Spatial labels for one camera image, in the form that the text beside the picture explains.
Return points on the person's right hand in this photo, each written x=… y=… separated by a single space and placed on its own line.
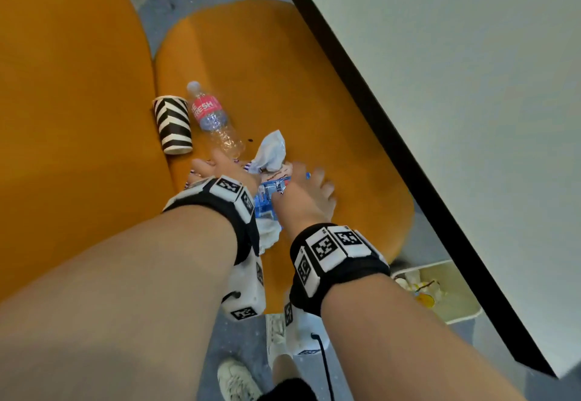
x=302 y=201

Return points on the person's left hand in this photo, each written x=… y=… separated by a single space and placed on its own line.
x=227 y=167

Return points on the person's left fingers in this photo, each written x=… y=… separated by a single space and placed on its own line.
x=218 y=156

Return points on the person's right fingers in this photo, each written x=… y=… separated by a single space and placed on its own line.
x=323 y=187

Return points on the person's left forearm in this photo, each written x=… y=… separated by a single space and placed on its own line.
x=113 y=305

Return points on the person's right forearm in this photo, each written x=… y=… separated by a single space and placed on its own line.
x=399 y=350

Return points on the pink striped paper wrapper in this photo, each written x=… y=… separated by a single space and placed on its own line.
x=194 y=183

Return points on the black wristband with marker tiles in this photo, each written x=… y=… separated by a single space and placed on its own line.
x=331 y=255
x=227 y=196

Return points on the clear bottle with red label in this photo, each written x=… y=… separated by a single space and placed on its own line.
x=209 y=112

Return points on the crumpled white tissue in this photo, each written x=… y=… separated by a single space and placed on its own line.
x=272 y=151

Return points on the black white striped paper cup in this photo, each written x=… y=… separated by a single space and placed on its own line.
x=172 y=123

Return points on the blue and white plastic wrapper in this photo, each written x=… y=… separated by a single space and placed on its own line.
x=265 y=196

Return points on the crumpled white paper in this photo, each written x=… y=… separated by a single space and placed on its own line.
x=270 y=232

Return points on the orange chair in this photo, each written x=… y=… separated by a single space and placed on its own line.
x=272 y=74

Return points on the trash in bin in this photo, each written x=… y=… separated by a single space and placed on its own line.
x=424 y=289

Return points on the white sneaker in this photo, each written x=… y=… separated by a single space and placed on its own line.
x=236 y=382
x=276 y=335

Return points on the cream trash bin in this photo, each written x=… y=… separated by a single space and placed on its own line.
x=458 y=301

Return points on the white table with black edge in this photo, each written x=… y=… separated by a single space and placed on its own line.
x=476 y=96

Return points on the person's leg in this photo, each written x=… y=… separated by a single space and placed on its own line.
x=283 y=373

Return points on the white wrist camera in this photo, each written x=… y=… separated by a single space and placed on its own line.
x=247 y=287
x=304 y=330

